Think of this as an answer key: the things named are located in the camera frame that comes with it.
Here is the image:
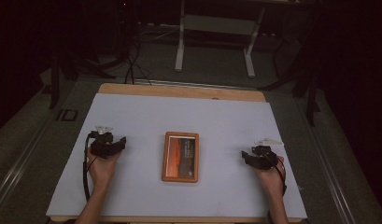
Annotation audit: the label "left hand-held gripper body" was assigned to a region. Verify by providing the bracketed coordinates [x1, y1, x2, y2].
[87, 125, 119, 160]

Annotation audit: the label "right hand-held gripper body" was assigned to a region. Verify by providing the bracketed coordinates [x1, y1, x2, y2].
[251, 137, 285, 171]

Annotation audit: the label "wooden picture frame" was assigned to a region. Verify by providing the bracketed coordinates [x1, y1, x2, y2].
[161, 131, 201, 184]

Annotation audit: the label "person's right hand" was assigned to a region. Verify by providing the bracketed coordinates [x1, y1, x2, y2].
[255, 155, 288, 198]

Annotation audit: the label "person's left hand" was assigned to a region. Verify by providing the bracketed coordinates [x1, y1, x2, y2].
[85, 147, 123, 189]

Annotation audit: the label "white table mat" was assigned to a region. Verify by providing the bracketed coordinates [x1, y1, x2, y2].
[46, 92, 308, 220]

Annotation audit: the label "black floor socket plate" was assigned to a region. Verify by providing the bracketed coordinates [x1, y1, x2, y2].
[55, 108, 79, 122]

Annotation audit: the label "black metal stand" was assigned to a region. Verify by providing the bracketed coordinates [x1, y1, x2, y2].
[259, 0, 325, 127]
[48, 36, 118, 110]

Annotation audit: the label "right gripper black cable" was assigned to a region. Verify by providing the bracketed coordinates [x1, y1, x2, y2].
[266, 148, 288, 198]

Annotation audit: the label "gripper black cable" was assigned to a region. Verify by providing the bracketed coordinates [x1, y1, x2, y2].
[266, 148, 288, 198]
[82, 133, 98, 203]

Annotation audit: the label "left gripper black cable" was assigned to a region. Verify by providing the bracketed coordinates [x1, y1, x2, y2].
[82, 133, 98, 203]

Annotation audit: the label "metal floor rail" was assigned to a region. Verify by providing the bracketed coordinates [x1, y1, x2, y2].
[0, 115, 54, 216]
[133, 77, 260, 91]
[293, 96, 359, 224]

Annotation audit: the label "black floor cables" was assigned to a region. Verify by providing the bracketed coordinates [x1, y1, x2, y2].
[122, 27, 153, 86]

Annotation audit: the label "white metal desk frame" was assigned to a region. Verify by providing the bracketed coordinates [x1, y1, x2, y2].
[174, 0, 268, 79]

